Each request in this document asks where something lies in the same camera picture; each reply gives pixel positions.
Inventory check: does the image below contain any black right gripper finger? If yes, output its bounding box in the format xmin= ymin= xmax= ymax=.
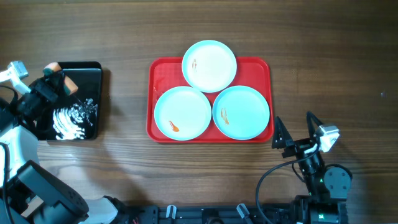
xmin=306 ymin=111 xmax=323 ymax=139
xmin=272 ymin=116 xmax=294 ymax=149

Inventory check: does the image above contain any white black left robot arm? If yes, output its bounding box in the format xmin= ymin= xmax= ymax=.
xmin=1 ymin=75 xmax=132 ymax=223

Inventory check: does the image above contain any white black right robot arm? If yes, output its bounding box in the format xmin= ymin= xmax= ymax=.
xmin=267 ymin=112 xmax=353 ymax=224

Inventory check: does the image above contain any black water tray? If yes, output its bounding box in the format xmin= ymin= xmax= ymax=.
xmin=37 ymin=62 xmax=103 ymax=141

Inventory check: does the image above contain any red plastic tray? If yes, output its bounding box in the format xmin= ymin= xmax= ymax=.
xmin=146 ymin=57 xmax=274 ymax=144

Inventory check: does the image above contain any right light blue plate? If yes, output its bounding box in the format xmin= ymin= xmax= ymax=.
xmin=212 ymin=85 xmax=271 ymax=141

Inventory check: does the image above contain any light blue plate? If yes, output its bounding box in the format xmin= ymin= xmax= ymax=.
xmin=154 ymin=86 xmax=211 ymax=141
xmin=212 ymin=85 xmax=271 ymax=141
xmin=181 ymin=40 xmax=238 ymax=93

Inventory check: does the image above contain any left light blue plate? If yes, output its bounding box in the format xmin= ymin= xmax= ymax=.
xmin=154 ymin=86 xmax=211 ymax=141

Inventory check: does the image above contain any top light blue plate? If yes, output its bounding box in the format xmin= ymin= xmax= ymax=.
xmin=181 ymin=40 xmax=238 ymax=93

